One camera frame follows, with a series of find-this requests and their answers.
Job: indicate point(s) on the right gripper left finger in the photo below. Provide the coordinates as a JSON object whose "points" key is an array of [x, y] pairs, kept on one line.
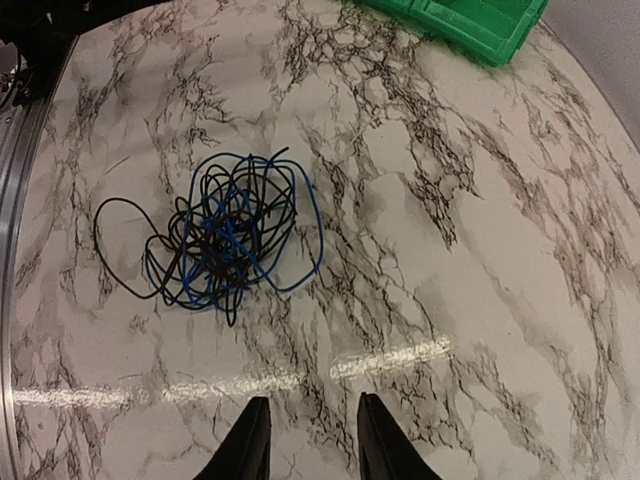
{"points": [[245, 451]]}

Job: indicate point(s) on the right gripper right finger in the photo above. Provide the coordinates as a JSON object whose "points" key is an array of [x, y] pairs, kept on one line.
{"points": [[385, 452]]}

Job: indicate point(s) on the right green bin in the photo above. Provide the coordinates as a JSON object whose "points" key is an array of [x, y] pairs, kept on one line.
{"points": [[488, 31]]}

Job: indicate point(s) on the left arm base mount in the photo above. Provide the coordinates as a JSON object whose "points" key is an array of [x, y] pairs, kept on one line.
{"points": [[39, 31]]}

